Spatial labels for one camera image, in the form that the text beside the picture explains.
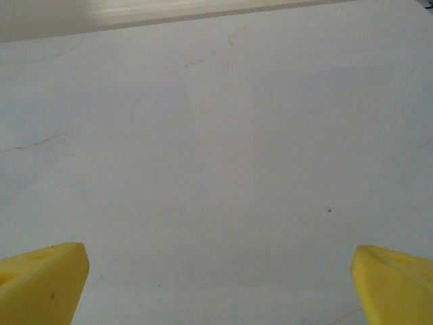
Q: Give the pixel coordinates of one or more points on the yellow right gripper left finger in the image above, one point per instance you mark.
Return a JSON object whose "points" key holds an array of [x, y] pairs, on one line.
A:
{"points": [[37, 287]]}

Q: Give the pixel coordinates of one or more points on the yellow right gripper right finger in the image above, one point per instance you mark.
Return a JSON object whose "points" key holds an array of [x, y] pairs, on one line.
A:
{"points": [[399, 291]]}

